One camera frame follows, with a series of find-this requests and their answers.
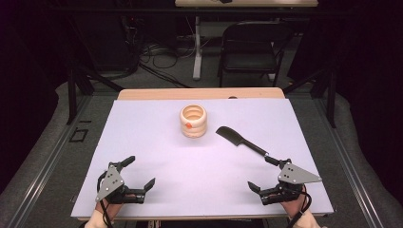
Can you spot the black folding chair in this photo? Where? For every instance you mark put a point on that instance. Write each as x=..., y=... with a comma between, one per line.
x=250, y=60

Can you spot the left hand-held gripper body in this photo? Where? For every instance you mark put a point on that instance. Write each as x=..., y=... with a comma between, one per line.
x=110, y=183

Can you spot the white background desk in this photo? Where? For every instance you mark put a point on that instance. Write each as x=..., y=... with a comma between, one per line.
x=197, y=47

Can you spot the person's left hand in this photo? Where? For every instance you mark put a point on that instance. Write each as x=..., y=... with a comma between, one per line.
x=107, y=208

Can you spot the black metal stand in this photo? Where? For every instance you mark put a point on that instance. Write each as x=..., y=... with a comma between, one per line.
x=331, y=95
x=72, y=95

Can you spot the aluminium floor rail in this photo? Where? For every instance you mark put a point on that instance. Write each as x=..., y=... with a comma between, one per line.
x=348, y=161
x=47, y=161

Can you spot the cream ribbed holder cup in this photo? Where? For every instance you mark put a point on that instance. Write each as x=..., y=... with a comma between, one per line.
x=193, y=126

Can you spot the white table mat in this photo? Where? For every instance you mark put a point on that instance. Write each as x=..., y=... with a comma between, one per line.
x=190, y=177

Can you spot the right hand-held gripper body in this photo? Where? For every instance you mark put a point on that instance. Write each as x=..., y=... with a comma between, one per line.
x=296, y=176

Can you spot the person's right hand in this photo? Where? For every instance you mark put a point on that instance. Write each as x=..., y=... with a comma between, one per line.
x=296, y=205

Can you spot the wooden table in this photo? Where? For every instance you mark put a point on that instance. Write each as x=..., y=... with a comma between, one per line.
x=177, y=93

